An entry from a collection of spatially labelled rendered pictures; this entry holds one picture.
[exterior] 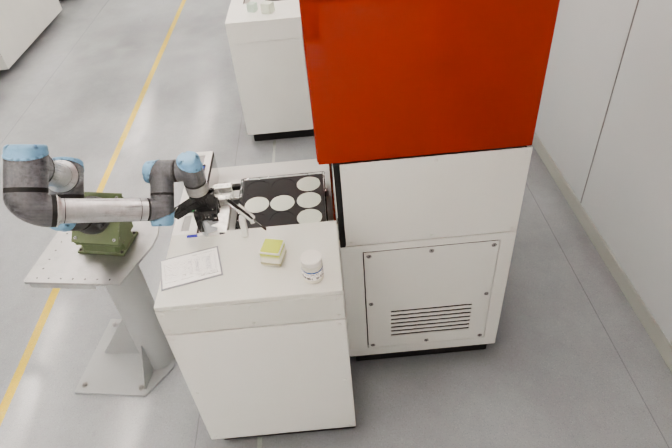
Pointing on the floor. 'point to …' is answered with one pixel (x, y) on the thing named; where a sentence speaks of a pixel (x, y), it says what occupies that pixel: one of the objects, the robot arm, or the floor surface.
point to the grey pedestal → (129, 346)
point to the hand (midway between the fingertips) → (205, 232)
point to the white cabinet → (269, 378)
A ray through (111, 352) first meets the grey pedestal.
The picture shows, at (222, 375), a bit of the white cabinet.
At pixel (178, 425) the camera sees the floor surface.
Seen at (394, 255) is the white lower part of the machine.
